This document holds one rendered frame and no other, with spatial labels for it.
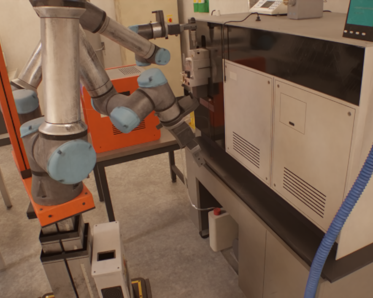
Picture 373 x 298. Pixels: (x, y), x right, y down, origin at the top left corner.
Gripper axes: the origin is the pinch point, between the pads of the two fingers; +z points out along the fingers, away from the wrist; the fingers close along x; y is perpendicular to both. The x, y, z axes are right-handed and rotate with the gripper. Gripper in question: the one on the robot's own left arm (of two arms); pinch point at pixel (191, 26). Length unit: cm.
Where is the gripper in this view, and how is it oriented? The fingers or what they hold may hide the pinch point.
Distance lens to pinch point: 175.5
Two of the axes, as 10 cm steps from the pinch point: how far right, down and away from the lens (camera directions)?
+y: 0.7, 9.1, 4.1
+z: 9.2, -2.2, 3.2
